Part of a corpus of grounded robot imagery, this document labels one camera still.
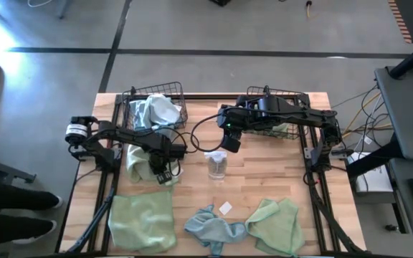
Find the pale green microfiber towel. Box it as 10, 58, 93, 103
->
125, 143, 181, 186

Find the light blue microfiber towel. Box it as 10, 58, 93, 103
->
143, 93, 183, 127

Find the clear spray bottle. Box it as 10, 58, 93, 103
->
204, 150, 229, 181

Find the white box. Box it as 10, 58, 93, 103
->
348, 152, 394, 196

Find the grey desk foot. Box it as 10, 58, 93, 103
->
0, 153, 37, 186

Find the person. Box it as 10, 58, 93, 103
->
0, 178, 64, 252

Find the dark grey desk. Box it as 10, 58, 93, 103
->
374, 66, 413, 161

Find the grey table leg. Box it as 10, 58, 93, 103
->
57, 0, 75, 19

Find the dark grey keyboard tray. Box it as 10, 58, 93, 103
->
385, 157, 413, 250

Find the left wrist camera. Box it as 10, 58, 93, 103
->
155, 171, 174, 186

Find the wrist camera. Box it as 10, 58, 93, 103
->
155, 171, 174, 186
222, 135, 242, 154

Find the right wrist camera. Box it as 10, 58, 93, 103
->
222, 135, 242, 154

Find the black wire basket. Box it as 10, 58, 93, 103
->
244, 85, 310, 140
122, 81, 189, 134

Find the black metal rig frame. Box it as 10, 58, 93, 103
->
58, 92, 367, 258

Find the white floor cable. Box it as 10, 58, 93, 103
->
27, 0, 55, 8

